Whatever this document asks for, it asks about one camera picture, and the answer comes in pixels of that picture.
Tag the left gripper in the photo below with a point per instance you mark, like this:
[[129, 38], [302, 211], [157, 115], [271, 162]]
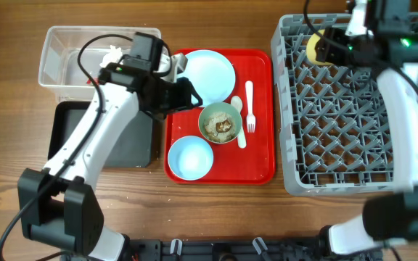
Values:
[[183, 100]]

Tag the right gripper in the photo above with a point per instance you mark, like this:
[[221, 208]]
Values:
[[327, 55]]

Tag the yellow plastic cup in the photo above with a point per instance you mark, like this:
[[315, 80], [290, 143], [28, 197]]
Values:
[[312, 53]]

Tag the light blue plate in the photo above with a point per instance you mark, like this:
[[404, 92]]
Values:
[[211, 74]]

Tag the white tissue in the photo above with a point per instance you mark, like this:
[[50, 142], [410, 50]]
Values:
[[113, 55]]

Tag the green bowl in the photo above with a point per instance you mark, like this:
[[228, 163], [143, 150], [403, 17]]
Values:
[[219, 107]]

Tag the light blue bowl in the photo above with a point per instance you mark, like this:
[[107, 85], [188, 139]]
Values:
[[190, 158]]

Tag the white plastic spoon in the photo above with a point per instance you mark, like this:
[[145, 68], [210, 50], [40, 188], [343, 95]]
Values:
[[236, 102]]

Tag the pink plastic fork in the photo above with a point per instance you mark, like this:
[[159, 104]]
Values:
[[251, 120]]

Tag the rice and food leftovers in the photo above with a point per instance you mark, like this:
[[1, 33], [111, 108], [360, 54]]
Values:
[[220, 127]]

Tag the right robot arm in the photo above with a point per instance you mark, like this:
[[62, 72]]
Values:
[[380, 37]]

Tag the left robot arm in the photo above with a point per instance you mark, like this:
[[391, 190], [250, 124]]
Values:
[[58, 205]]

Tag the grey dishwasher rack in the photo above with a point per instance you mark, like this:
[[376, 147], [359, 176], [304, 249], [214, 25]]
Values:
[[335, 135]]

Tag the clear plastic waste bin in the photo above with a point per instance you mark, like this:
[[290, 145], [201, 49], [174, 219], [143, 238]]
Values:
[[58, 69]]

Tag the black plastic tray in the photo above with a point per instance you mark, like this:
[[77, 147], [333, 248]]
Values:
[[132, 149]]

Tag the red serving tray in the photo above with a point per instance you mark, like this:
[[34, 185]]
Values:
[[255, 164]]

